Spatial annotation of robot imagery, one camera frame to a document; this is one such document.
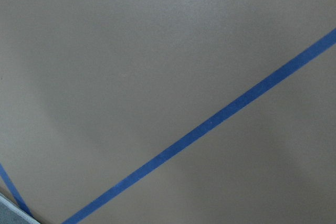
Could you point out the pink towel with grey back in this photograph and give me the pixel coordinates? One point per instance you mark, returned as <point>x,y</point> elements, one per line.
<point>11,214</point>

